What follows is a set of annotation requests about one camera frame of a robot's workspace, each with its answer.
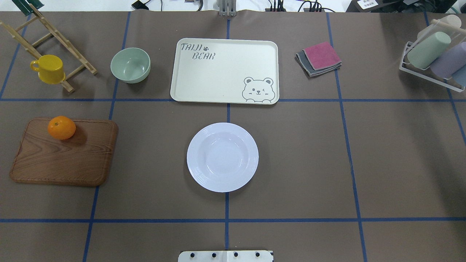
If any pink cloth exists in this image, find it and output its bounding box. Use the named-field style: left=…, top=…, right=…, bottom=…
left=303, top=41, right=341, bottom=70

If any yellow mug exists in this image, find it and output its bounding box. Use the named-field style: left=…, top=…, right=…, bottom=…
left=30, top=55, right=66, bottom=84

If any grey cloth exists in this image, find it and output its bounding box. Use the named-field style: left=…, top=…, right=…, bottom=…
left=296, top=50, right=341, bottom=77

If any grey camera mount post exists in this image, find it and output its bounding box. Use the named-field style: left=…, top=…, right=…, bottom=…
left=217, top=0, right=237, bottom=17

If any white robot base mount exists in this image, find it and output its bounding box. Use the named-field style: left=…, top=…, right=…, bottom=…
left=178, top=250, right=274, bottom=262

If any green bowl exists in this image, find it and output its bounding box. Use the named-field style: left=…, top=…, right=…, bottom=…
left=110, top=47, right=151, bottom=84

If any beige cup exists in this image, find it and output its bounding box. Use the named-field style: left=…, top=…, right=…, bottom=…
left=417, top=15, right=462, bottom=40

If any white wire cup rack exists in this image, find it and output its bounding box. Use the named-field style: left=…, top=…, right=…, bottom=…
left=399, top=18, right=466, bottom=92

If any orange fruit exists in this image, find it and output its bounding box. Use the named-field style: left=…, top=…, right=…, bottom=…
left=47, top=116, right=76, bottom=140

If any wooden cutting board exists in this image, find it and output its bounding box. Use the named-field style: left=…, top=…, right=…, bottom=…
left=9, top=118, right=118, bottom=186

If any wooden drying rack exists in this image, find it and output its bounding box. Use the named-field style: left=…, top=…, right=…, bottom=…
left=1, top=0, right=98, bottom=93

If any white round plate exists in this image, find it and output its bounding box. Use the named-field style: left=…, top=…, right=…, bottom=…
left=186, top=123, right=259, bottom=192

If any purple cup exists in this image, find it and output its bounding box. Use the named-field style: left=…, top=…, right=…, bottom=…
left=430, top=42, right=466, bottom=79

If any cream bear tray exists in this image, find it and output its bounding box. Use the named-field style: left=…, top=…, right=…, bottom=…
left=170, top=38, right=280, bottom=105

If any green cup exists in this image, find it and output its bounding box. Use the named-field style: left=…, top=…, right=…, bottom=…
left=407, top=32, right=451, bottom=69

